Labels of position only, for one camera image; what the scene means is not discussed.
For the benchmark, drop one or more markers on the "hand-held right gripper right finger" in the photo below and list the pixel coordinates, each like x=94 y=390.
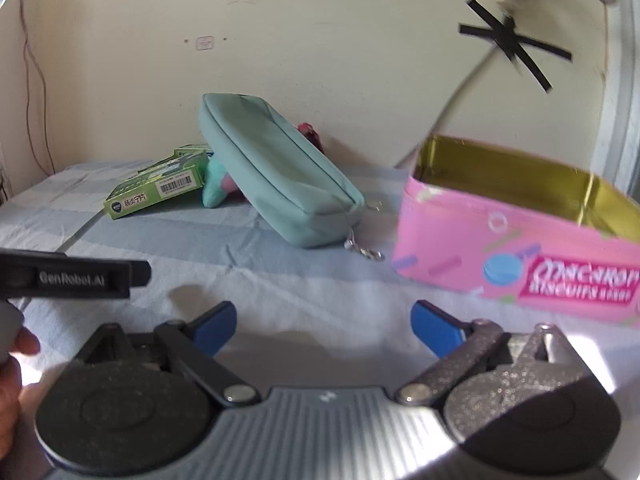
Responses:
x=434 y=329

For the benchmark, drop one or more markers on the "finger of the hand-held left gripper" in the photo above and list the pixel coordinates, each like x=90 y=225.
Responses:
x=141 y=273

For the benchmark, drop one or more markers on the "small wall sticker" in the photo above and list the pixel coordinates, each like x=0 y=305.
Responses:
x=205 y=43

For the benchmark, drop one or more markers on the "teal plush toy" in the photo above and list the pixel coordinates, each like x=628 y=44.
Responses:
x=215 y=190

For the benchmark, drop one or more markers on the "white window frame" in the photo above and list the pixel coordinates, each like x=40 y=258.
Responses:
x=622 y=110

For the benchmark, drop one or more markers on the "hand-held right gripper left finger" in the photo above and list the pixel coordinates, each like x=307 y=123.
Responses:
x=216 y=329

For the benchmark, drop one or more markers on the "green toothpaste box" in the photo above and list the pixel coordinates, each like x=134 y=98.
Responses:
x=192 y=149

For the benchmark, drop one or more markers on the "person's left hand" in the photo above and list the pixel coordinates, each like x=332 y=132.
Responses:
x=10 y=395

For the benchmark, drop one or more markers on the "shiny pink pouch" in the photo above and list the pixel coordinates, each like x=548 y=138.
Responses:
x=311 y=135

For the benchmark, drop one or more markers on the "black tape cross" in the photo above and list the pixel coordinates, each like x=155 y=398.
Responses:
x=505 y=40

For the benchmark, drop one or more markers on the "large green medicine box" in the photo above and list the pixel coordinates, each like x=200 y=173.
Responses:
x=150 y=185

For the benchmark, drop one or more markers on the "teal pencil pouch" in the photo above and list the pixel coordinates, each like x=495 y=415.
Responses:
x=280 y=175

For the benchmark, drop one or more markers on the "pink tin box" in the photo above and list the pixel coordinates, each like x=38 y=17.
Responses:
x=450 y=240

